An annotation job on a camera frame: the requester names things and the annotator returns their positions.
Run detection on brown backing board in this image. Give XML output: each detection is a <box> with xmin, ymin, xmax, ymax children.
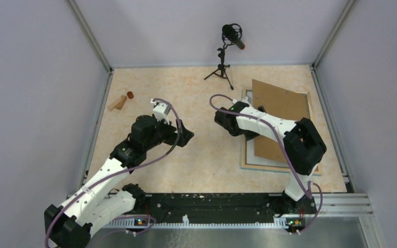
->
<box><xmin>252</xmin><ymin>79</ymin><xmax>311</xmax><ymax>164</ymax></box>

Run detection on hot air balloon photo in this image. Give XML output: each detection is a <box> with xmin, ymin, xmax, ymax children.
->
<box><xmin>245</xmin><ymin>139</ymin><xmax>288</xmax><ymax>170</ymax></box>

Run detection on wooden block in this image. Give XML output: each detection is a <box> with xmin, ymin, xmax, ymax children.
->
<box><xmin>108</xmin><ymin>96</ymin><xmax>121</xmax><ymax>111</ymax></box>
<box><xmin>115</xmin><ymin>95</ymin><xmax>127</xmax><ymax>110</ymax></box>

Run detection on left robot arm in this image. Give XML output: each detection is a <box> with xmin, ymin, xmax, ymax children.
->
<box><xmin>44</xmin><ymin>115</ymin><xmax>194</xmax><ymax>247</ymax></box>

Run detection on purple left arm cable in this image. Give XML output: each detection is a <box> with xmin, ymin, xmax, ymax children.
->
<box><xmin>44</xmin><ymin>98</ymin><xmax>182</xmax><ymax>248</ymax></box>

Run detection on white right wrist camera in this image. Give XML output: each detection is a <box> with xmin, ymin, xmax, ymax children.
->
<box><xmin>231</xmin><ymin>97</ymin><xmax>253</xmax><ymax>112</ymax></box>

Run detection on small brown cylinder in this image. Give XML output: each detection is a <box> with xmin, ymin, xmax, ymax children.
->
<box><xmin>127</xmin><ymin>91</ymin><xmax>134</xmax><ymax>99</ymax></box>

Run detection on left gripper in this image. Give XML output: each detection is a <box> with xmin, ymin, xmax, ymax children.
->
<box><xmin>144</xmin><ymin>115</ymin><xmax>194</xmax><ymax>151</ymax></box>

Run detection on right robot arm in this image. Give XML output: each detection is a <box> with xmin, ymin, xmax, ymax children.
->
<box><xmin>215</xmin><ymin>101</ymin><xmax>327</xmax><ymax>213</ymax></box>

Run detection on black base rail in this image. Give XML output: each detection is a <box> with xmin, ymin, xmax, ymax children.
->
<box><xmin>133</xmin><ymin>193</ymin><xmax>317</xmax><ymax>224</ymax></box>

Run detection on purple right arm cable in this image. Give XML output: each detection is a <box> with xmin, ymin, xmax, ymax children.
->
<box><xmin>208</xmin><ymin>94</ymin><xmax>324</xmax><ymax>235</ymax></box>

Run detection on wooden picture frame blue edge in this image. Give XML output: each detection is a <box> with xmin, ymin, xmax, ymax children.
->
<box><xmin>240</xmin><ymin>88</ymin><xmax>322</xmax><ymax>176</ymax></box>

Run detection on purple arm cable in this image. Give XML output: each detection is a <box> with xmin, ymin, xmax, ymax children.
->
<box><xmin>208</xmin><ymin>94</ymin><xmax>324</xmax><ymax>235</ymax></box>
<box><xmin>44</xmin><ymin>98</ymin><xmax>182</xmax><ymax>248</ymax></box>

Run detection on black microphone on tripod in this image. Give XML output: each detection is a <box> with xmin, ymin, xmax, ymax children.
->
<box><xmin>204</xmin><ymin>23</ymin><xmax>246</xmax><ymax>90</ymax></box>

